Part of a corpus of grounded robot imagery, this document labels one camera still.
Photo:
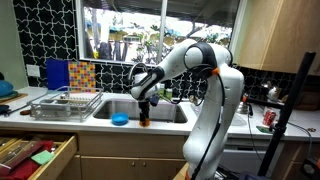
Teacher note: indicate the white framed window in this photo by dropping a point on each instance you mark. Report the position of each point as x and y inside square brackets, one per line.
[133, 33]

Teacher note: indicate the open wooden drawer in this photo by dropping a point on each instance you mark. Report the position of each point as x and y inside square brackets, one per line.
[56, 160]

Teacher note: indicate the metal cabinet knob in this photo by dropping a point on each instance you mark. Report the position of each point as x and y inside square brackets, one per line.
[143, 163]
[132, 163]

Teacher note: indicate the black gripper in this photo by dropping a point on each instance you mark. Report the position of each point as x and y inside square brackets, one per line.
[144, 106]

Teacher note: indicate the small brown disc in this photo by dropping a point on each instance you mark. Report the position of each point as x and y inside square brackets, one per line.
[25, 112]

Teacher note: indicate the white figurine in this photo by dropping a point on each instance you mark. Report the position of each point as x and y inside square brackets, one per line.
[273, 94]

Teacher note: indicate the white wall outlet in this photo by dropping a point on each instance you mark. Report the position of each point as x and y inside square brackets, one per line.
[33, 70]

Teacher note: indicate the black round dish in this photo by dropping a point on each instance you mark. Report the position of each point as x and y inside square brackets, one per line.
[4, 109]

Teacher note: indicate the green sponge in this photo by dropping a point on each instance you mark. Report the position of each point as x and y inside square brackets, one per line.
[42, 157]

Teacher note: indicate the teal round pot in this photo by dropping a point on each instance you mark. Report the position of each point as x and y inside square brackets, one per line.
[6, 88]

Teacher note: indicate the colourful checkered cutting board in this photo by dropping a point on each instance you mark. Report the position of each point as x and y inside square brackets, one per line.
[82, 76]

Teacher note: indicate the wooden base cabinet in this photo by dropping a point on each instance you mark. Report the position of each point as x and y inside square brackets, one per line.
[126, 145]

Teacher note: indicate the metal dish rack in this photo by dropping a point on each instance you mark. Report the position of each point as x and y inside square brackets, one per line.
[66, 105]

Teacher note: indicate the blue plastic bowl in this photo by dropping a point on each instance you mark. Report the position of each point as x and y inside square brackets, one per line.
[120, 118]

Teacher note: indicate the wooden upper cabinet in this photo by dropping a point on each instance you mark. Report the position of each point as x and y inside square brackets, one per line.
[283, 33]

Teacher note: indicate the long dark utensil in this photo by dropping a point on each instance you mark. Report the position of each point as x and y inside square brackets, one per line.
[16, 109]

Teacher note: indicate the brown wooden box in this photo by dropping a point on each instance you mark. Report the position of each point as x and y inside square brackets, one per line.
[308, 100]

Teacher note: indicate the blue cutting board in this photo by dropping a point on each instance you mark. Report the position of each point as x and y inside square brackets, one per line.
[56, 74]

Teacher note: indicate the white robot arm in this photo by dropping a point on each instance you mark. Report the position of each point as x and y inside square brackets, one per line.
[220, 100]

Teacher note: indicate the dark cutlery tray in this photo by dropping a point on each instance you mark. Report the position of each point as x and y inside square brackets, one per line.
[20, 155]

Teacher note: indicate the black device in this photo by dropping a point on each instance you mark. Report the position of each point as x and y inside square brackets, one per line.
[311, 168]

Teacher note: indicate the wooden board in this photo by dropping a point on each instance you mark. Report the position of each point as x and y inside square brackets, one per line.
[16, 97]

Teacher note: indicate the flat green item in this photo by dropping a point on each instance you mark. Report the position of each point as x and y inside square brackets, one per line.
[263, 129]

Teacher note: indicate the orange plastic cup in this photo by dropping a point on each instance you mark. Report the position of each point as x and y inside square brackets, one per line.
[144, 123]

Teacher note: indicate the metal kettle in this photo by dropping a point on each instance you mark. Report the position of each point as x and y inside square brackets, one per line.
[242, 107]

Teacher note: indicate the red cloth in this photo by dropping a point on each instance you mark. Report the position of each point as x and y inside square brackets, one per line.
[23, 170]

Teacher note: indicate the red soda can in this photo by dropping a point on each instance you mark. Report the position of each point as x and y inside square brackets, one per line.
[269, 117]

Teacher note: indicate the stainless steel sink basin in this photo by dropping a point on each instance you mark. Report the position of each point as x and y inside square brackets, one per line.
[166, 115]

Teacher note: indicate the green soap bottle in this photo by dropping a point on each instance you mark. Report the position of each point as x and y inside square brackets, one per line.
[162, 91]
[169, 94]

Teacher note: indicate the black tripod pole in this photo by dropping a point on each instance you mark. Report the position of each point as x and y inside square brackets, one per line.
[286, 110]

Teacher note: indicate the curved metal faucet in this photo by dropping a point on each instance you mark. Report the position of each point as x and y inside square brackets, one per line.
[133, 66]

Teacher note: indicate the white dishwasher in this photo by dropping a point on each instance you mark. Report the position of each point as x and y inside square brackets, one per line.
[246, 156]

